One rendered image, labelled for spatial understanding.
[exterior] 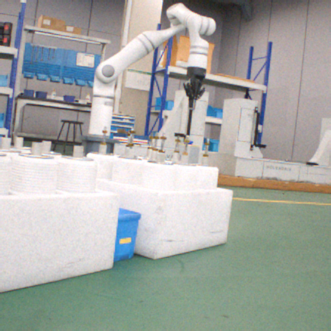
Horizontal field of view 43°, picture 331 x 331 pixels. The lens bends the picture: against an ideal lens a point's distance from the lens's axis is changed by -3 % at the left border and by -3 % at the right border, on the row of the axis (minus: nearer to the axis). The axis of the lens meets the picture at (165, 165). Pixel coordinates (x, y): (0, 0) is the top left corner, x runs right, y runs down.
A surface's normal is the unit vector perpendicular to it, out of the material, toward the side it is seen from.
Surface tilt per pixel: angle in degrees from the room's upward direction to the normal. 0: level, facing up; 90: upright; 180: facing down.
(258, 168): 90
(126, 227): 92
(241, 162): 90
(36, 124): 90
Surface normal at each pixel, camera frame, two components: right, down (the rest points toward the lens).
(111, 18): 0.40, 0.10
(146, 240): -0.60, -0.03
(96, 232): 0.80, 0.13
